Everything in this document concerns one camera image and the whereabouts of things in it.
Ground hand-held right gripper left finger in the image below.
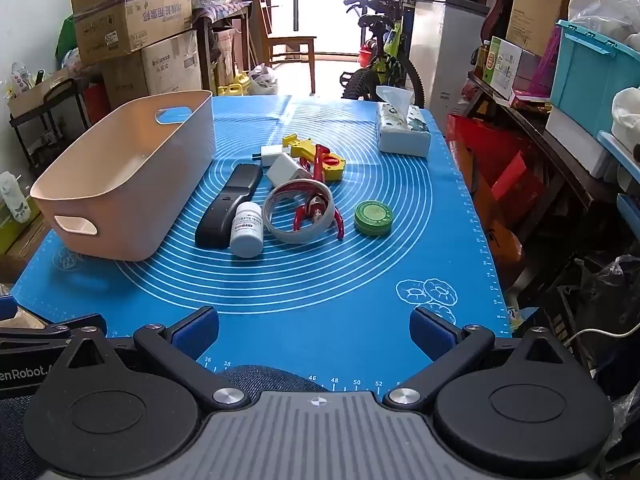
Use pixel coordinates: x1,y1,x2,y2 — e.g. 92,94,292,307
47,306,251,408

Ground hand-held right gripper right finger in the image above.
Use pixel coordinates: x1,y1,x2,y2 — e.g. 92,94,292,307
382,305,583,408

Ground white pill bottle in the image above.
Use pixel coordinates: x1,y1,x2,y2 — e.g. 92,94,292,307
230,201,264,259

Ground green tape roll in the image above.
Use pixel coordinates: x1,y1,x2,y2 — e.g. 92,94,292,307
354,199,394,237

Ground white round container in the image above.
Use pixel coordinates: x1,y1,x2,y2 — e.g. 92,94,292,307
261,179,335,245

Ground red figure toy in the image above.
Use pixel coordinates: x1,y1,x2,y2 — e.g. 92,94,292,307
292,195,346,240

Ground beige plastic basket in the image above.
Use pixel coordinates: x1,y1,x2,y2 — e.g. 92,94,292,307
30,90,217,262

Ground large white charger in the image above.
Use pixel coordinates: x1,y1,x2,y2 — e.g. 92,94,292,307
265,152,313,188

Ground green plastic container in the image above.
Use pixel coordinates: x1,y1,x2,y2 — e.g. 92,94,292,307
0,200,42,256

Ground blue silicone mat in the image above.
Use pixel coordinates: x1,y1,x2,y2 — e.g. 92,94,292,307
10,94,513,393

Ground black remote control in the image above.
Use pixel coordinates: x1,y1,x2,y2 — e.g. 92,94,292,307
194,162,264,250

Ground red paper bag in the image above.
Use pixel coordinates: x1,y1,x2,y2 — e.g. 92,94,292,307
445,114,546,226

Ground small white charger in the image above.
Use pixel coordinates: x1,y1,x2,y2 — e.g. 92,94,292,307
252,144,291,167

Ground yellow and red plastic tool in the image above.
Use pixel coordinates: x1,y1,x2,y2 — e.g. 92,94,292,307
312,144,347,182

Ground black shelf rack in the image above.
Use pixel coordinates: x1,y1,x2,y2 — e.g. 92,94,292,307
7,77,93,178

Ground patterned tissue pack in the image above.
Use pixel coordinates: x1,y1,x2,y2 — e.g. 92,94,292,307
375,85,432,158

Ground cardboard box on rack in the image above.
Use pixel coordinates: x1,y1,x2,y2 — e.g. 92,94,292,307
7,67,73,118

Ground dark wooden shelf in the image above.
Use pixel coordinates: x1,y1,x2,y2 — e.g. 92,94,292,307
467,72,640,241

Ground white foam box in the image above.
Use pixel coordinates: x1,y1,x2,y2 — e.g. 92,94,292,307
545,105,619,179

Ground yellow plastic jug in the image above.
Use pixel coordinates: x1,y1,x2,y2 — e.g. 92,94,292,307
217,72,251,97

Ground plain brown cardboard box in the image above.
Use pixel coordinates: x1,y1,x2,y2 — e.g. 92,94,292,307
102,55,151,109

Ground grey plastic bag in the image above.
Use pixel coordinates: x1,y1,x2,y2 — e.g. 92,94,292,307
247,62,279,96

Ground printed cardboard box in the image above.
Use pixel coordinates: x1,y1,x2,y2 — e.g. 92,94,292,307
142,30,203,97

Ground green and white product box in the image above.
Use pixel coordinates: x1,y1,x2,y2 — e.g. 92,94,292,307
487,36,524,101

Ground green and black bicycle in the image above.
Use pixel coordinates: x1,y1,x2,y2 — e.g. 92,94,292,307
332,0,426,106

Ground teal storage bin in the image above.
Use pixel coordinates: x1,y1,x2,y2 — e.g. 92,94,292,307
550,20,640,133

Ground wooden chair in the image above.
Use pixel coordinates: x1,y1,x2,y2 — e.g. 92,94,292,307
252,0,318,95

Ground open cardboard box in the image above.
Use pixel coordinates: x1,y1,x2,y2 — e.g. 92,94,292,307
70,0,193,66

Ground table with patterned cloth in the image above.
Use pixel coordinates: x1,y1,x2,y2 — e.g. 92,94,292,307
192,0,253,93

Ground tall brown cardboard box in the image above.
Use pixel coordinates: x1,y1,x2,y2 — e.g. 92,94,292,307
506,0,581,56

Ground white plastic bag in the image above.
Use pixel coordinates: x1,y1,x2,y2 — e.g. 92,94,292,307
567,0,640,43

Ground white cable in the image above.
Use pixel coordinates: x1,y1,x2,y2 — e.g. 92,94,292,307
565,322,640,352

